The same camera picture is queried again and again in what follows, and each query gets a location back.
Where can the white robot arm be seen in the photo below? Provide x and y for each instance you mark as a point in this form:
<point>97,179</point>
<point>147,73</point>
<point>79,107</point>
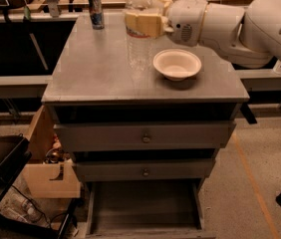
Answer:
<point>249,37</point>

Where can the plastic bottle on floor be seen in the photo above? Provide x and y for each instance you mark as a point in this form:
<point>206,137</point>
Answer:
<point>26,207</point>

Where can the clear hand sanitizer bottle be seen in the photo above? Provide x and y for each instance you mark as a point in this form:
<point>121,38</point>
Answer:
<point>277,68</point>

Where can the grey middle drawer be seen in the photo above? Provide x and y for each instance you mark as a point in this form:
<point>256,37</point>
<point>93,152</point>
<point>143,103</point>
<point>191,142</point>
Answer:
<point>144,169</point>

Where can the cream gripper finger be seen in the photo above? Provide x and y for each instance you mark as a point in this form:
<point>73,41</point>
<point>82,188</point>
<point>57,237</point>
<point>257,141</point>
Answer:
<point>150,24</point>
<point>161,5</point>

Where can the grey drawer cabinet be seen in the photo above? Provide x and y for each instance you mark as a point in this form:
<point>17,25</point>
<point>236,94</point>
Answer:
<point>93,83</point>

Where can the grey top drawer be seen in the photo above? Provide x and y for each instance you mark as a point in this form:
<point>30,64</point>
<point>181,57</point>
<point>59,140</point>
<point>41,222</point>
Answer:
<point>143,136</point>

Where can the grey open bottom drawer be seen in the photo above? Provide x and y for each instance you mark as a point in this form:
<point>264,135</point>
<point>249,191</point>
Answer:
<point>149,209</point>

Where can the white paper bowl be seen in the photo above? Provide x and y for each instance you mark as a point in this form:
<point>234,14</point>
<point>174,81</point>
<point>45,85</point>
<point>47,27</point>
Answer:
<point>176,64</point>

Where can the blue energy drink can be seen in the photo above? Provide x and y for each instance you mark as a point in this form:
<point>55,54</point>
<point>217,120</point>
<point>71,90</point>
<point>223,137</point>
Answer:
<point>96,14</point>

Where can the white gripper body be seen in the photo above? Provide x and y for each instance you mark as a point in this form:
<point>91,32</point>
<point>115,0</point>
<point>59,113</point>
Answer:
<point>185,20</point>

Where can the clear plastic water bottle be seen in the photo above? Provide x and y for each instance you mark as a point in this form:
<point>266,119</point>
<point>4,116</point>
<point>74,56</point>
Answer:
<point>139,44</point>

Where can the light wooden box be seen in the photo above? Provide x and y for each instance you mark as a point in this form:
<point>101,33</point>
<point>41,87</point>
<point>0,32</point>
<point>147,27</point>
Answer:
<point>47,180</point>

